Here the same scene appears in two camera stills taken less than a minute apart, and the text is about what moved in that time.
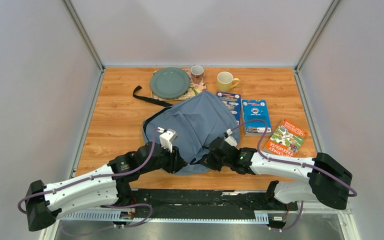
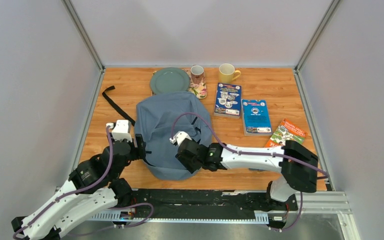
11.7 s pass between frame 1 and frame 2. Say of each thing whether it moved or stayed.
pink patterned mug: stayed
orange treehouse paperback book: stayed
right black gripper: moved
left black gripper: moved
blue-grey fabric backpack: moved
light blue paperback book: stayed
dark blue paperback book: moved
